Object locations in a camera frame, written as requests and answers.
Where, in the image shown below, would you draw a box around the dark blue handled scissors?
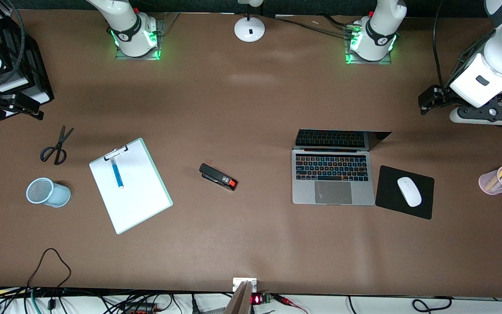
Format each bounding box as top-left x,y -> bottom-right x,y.
40,126 -> 75,166

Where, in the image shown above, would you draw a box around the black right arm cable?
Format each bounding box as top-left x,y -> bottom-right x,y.
0,0 -> 26,84

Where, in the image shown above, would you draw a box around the black base cable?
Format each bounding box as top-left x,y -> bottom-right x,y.
320,14 -> 354,29
273,17 -> 353,38

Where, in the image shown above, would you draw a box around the mint green clipboard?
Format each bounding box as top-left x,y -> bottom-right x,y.
89,137 -> 173,235

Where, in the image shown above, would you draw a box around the black mesh desk tray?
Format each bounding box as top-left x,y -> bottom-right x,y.
447,28 -> 502,127

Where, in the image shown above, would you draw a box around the yellow pen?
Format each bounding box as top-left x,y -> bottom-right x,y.
485,162 -> 502,191

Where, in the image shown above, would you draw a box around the white lamp base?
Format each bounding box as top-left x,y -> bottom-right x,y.
234,0 -> 265,43

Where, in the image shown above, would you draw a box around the black letter tray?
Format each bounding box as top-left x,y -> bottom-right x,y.
0,9 -> 54,105

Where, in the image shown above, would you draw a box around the light blue mesh pen cup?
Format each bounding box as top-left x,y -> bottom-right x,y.
26,177 -> 71,208

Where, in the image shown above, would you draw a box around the black looped cable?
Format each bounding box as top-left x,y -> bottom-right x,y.
27,248 -> 72,290

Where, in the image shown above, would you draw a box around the white post base plate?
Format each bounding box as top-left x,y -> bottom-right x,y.
233,277 -> 258,293

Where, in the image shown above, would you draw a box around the white computer mouse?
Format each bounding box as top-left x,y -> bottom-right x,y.
397,176 -> 422,208

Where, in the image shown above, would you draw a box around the black stapler red tip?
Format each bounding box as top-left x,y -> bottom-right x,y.
199,163 -> 238,191

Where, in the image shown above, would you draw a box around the white paper sheet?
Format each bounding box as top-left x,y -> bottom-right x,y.
90,140 -> 170,232

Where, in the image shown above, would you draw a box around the black orange power strip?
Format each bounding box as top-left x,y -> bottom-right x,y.
119,302 -> 159,314

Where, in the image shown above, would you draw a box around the black coiled cable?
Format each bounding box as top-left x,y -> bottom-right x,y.
411,297 -> 453,314

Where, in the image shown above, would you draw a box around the grey laptop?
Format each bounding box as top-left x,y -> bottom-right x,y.
292,129 -> 392,205

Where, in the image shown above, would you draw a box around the white paper stack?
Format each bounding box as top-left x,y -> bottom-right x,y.
0,76 -> 29,93

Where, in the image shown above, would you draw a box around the aluminium profile post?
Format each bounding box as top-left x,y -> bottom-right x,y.
224,280 -> 252,314

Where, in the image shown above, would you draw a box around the blue marker white cap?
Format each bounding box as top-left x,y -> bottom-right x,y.
111,157 -> 124,189

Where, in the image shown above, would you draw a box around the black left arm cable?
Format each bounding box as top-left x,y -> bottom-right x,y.
433,0 -> 452,88

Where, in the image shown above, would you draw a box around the black mouse pad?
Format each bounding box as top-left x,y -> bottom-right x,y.
375,165 -> 435,220

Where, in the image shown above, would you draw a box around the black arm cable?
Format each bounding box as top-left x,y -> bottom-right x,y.
0,0 -> 26,84
433,0 -> 452,88

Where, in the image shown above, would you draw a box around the red wire lead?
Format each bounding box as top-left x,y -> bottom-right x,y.
272,294 -> 309,314

